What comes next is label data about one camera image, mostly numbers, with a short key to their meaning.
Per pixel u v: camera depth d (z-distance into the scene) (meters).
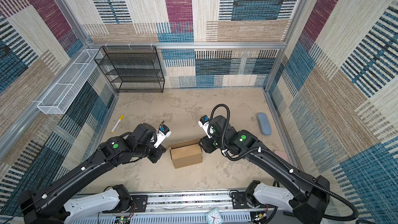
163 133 0.64
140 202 0.74
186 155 0.75
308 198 0.38
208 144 0.63
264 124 0.99
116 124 1.02
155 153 0.63
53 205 0.39
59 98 0.71
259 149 0.46
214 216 0.69
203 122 0.64
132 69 1.10
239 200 0.73
